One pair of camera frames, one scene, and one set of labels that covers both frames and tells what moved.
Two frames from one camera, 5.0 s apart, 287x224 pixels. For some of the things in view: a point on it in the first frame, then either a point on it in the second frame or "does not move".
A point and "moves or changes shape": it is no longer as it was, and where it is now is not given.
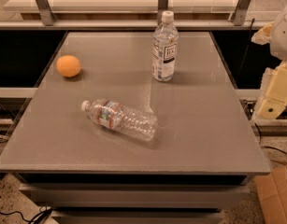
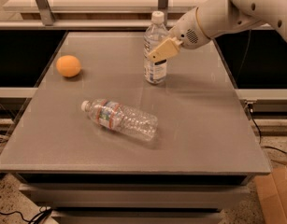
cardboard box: (275, 191) does not move
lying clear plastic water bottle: (112, 114) does not move
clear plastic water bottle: (165, 48) moves or changes shape
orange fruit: (68, 65) does not move
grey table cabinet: (201, 161) does not move
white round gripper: (283, 36) to (189, 32)
